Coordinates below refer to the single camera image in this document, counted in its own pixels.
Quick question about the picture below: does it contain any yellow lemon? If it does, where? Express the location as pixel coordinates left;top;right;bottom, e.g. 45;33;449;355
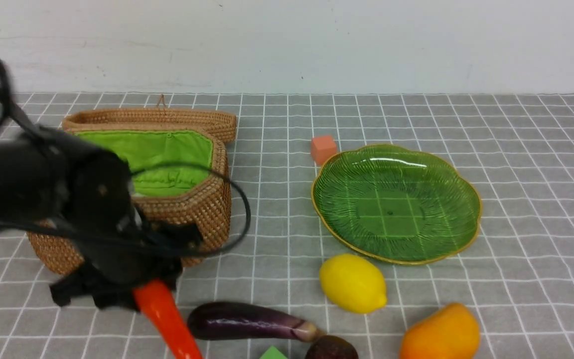
319;254;388;314

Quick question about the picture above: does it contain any green glass plate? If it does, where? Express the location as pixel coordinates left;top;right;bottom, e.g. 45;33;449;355
310;144;483;265

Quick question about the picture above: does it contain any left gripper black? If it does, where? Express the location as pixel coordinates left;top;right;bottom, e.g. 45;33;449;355
49;150;203;311

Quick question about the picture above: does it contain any woven basket lid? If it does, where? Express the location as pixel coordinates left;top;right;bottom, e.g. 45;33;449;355
62;97;238;143

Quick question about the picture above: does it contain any orange foam cube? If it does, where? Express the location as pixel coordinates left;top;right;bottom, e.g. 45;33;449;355
310;136;338;166

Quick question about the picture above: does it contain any orange mango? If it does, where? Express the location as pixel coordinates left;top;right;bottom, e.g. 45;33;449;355
399;303;481;359

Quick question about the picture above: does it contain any woven rattan basket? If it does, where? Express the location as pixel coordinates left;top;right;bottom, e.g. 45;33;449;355
27;124;232;276

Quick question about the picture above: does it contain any green foam block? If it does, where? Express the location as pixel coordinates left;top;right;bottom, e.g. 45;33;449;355
259;346;287;359

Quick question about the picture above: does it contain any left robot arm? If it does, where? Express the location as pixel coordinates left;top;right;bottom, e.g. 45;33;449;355
0;129;203;311

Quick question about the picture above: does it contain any orange carrot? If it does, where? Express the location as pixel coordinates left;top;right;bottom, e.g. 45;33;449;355
132;279;203;359

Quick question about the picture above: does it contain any purple eggplant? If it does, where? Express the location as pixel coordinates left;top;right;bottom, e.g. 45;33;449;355
186;301;325;343

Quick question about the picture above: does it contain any dark brown mangosteen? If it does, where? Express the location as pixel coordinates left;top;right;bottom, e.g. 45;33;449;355
305;336;359;359

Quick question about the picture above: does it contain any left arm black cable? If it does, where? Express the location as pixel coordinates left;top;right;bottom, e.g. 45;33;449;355
0;57;252;259

